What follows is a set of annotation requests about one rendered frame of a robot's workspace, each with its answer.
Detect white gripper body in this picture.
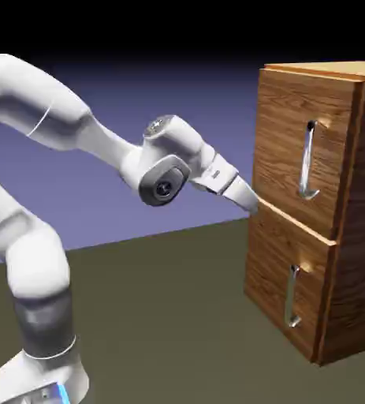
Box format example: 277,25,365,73
222,174,259,216

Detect large wooden cabinet door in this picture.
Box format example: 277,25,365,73
251,68,365,241

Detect small wooden cabinet door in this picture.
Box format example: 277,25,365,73
243,201,337,363

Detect wooden cabinet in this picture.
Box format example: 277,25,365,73
243,60,365,367

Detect long silver door handle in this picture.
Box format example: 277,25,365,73
298,119,321,201

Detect short silver door handle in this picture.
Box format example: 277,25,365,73
284,264,303,328

